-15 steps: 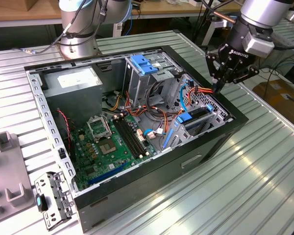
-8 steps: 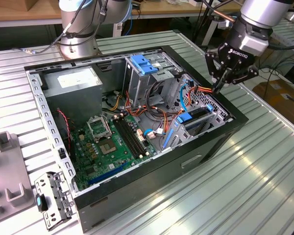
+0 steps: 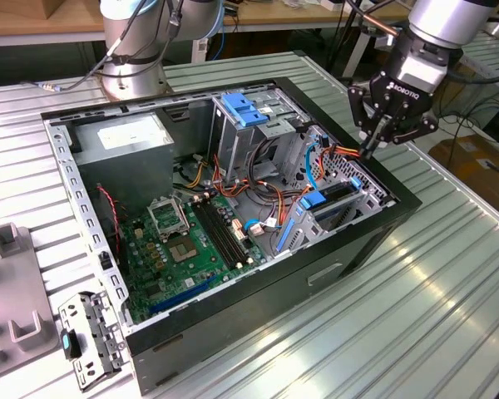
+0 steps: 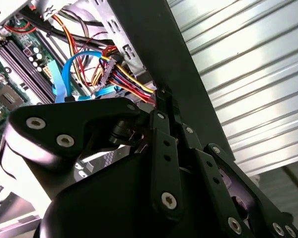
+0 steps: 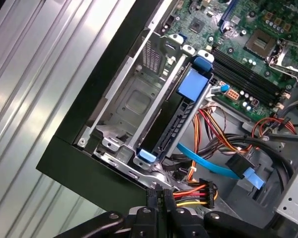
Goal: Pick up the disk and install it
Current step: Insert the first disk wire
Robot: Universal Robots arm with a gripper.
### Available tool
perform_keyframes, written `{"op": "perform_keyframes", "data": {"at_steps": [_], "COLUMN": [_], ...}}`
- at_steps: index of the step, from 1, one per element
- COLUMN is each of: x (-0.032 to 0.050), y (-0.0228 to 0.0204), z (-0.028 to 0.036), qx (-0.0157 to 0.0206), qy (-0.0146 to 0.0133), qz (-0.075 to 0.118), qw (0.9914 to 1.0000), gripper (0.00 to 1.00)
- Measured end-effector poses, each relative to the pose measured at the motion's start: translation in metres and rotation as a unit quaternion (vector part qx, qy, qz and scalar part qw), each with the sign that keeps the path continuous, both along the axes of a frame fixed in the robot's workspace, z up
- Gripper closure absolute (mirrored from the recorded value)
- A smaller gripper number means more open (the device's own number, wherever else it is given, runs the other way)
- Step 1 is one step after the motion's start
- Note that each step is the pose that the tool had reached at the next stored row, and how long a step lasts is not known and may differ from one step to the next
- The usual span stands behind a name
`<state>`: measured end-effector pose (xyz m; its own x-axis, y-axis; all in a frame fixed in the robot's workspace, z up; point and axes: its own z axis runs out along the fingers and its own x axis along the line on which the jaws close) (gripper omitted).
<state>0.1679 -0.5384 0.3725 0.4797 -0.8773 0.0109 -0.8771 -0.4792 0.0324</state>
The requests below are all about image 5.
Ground green motherboard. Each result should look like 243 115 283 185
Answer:
161 0 298 122

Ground blue expansion slot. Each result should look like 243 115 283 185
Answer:
217 0 235 34

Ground thin blue wire white plug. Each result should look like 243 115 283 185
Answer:
210 84 231 95

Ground metal socket cover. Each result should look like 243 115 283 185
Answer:
267 38 298 79

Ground orange black wire bundle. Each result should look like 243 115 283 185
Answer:
188 104 296 184

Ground hard disk blue carrier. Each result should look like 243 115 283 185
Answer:
136 56 214 165

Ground black RAM slot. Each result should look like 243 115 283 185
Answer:
214 55 286 101
216 51 290 99
218 48 293 96
212 58 283 104

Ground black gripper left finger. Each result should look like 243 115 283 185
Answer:
53 189 164 238

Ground metal disk bay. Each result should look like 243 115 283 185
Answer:
74 33 216 189

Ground blue SATA wire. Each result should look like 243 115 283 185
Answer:
176 142 267 190

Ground metal drive cage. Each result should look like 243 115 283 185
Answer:
273 168 298 238

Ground orange red power wire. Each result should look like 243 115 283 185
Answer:
172 177 219 210

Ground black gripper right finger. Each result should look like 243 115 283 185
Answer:
163 189 267 238

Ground black PC case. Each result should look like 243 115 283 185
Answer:
36 0 298 238

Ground CPU socket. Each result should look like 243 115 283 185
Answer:
245 29 276 54

